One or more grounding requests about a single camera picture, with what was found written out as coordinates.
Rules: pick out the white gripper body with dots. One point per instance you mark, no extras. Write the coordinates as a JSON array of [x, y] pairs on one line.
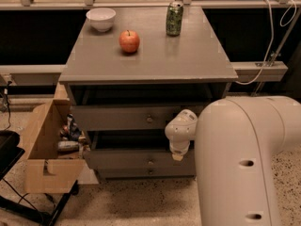
[[179, 149]]

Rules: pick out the grey drawer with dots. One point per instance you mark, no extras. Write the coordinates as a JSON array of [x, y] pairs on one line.
[[133, 149], [146, 173], [99, 118]]

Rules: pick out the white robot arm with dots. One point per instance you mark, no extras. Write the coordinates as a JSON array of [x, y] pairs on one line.
[[235, 139]]

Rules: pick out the grey top drawer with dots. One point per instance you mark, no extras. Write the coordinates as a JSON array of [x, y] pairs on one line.
[[99, 118]]

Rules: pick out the grey bottom drawer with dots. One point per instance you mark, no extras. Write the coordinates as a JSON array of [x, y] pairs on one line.
[[146, 173]]

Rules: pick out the grey drawer cabinet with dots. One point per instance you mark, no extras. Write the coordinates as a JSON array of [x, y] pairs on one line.
[[190, 69]]

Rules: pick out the red apple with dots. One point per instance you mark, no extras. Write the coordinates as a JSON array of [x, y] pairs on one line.
[[129, 41]]

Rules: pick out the dark bottle in box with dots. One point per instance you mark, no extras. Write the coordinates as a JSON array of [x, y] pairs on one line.
[[73, 129]]

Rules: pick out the green soda can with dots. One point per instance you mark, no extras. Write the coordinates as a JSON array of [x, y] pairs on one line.
[[174, 18]]

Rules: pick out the silver can in box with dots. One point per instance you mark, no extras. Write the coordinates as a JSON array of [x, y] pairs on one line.
[[67, 146]]

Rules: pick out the cardboard box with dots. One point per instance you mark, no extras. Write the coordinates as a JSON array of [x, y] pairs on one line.
[[45, 172]]

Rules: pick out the white ceramic bowl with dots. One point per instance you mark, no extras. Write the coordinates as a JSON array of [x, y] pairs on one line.
[[101, 19]]

